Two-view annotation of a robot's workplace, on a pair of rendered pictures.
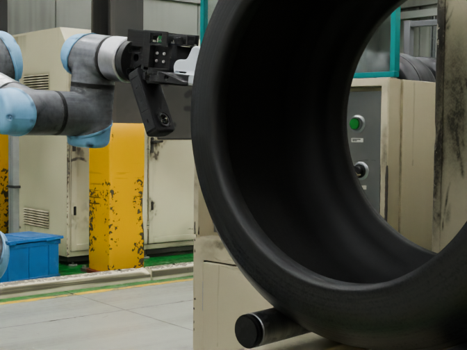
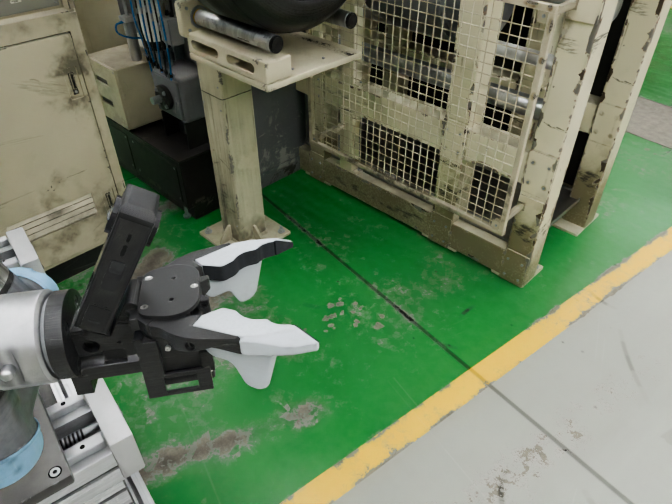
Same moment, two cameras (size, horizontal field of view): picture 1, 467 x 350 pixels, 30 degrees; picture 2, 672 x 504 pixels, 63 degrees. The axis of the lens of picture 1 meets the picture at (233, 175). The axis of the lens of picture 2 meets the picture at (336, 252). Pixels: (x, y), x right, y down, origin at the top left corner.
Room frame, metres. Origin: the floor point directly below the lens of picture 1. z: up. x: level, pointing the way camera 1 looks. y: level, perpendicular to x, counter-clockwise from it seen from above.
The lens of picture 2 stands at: (0.90, 1.39, 1.37)
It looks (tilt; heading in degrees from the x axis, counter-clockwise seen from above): 39 degrees down; 273
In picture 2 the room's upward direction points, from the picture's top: straight up
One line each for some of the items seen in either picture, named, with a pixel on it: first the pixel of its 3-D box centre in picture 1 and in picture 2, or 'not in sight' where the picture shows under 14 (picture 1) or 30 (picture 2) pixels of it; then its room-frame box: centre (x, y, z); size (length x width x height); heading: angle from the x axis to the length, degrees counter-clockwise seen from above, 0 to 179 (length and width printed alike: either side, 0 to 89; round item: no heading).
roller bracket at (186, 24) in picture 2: not in sight; (235, 6); (1.28, -0.36, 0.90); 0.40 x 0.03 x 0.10; 48
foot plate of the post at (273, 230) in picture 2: not in sight; (244, 230); (1.35, -0.40, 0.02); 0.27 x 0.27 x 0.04; 48
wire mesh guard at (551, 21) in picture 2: not in sight; (402, 91); (0.76, -0.33, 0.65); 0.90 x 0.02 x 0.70; 138
